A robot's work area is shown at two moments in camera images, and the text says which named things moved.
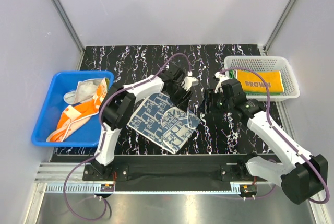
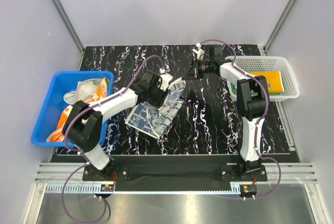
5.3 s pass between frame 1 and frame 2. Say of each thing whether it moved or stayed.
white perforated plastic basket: stayed
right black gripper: moved
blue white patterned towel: moved
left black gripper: moved
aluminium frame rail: stayed
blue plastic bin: stayed
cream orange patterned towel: stayed
